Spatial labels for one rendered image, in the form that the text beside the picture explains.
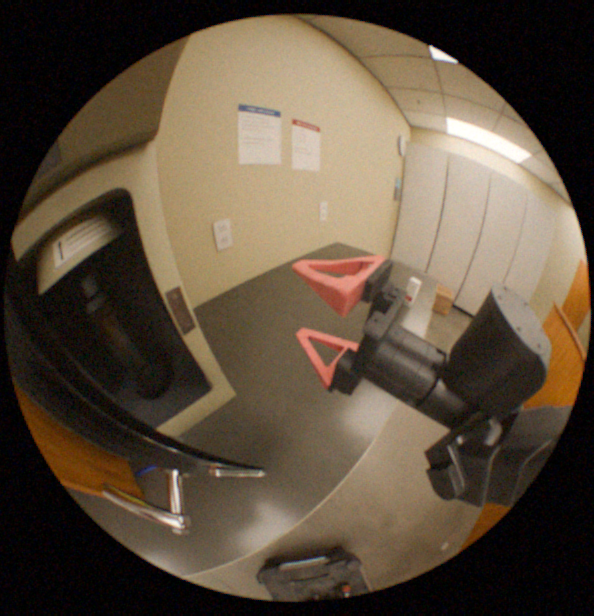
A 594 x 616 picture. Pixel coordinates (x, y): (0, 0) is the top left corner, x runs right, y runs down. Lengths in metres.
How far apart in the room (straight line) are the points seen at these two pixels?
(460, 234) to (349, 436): 2.71
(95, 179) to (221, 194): 0.56
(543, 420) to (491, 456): 0.05
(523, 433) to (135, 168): 0.37
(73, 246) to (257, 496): 0.46
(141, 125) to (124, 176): 0.05
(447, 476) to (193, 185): 0.78
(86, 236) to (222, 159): 0.57
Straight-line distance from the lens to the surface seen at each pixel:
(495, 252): 2.97
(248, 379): 0.46
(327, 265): 0.16
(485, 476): 0.16
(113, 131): 0.20
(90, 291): 0.34
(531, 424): 0.17
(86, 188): 0.23
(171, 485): 0.15
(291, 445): 0.40
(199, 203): 0.68
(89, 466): 0.46
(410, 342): 0.15
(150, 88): 0.19
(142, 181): 0.22
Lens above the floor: 1.33
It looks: 39 degrees down
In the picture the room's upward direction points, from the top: straight up
